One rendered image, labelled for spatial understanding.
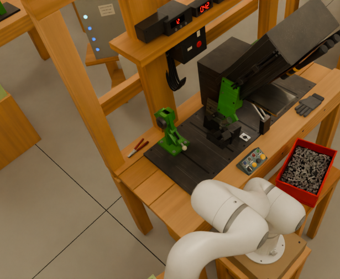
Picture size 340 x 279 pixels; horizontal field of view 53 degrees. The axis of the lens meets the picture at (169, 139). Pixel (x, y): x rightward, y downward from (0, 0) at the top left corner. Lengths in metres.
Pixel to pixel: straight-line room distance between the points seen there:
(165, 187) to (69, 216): 1.35
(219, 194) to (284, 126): 1.22
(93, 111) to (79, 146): 1.80
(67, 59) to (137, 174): 0.79
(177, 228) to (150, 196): 0.25
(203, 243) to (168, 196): 1.00
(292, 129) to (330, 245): 1.00
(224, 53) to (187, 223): 0.96
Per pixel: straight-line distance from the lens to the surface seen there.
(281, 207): 1.22
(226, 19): 2.25
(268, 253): 1.57
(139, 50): 1.61
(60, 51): 1.46
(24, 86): 4.52
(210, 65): 1.94
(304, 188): 1.85
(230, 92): 1.79
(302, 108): 2.15
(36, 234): 3.09
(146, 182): 1.90
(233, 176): 1.83
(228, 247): 0.86
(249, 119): 2.09
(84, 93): 1.59
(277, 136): 2.01
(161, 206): 1.80
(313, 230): 2.60
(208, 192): 0.90
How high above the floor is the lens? 2.43
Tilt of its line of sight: 49 degrees down
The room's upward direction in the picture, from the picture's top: 13 degrees counter-clockwise
